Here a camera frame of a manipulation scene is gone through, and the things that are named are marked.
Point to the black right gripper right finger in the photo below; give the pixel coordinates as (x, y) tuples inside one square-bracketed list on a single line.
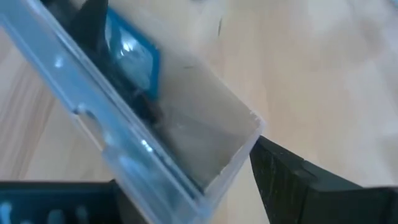
[(311, 199)]

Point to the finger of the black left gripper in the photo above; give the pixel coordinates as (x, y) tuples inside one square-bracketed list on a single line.
[(93, 18)]

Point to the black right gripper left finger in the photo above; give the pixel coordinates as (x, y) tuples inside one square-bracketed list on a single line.
[(46, 202)]

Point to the blue translucent jewel case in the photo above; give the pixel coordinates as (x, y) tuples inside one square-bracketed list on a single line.
[(130, 149)]

